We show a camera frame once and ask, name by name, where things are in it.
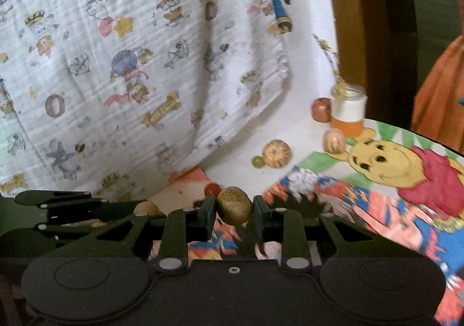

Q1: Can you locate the wall poster orange dress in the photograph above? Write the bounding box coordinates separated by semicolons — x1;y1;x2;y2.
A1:
409;0;464;152

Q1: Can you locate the white cartoon printed blanket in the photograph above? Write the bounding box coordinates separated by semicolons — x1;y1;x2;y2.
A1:
0;0;294;199

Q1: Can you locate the striped pepino melon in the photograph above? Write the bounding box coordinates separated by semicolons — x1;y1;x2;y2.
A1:
263;140;291;169
324;129;347;155

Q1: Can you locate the dark door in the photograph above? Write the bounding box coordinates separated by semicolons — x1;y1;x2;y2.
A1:
373;0;464;131

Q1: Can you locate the brown wooden door frame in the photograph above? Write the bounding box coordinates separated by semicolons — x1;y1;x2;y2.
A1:
321;0;390;120

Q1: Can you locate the brown spotted banana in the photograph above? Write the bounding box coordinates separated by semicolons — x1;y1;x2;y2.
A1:
217;186;253;225

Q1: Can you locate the yellow banana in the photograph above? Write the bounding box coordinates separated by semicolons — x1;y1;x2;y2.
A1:
133;201;162;218

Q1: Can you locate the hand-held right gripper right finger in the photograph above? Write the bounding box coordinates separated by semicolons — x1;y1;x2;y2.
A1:
254;195;425;272

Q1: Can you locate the colourful cartoon tablecloth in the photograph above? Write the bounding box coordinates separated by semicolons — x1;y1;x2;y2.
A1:
145;117;464;326

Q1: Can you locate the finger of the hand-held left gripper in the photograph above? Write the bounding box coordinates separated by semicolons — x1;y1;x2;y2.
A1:
34;219;120;236
14;191;146;219

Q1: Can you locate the red apple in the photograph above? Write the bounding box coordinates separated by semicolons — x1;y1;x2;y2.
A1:
312;97;332;123

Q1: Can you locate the white and orange jar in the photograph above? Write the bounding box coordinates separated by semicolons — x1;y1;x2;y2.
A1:
330;84;367;137

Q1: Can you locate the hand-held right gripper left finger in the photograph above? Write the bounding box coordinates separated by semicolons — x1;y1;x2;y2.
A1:
40;196;217;272

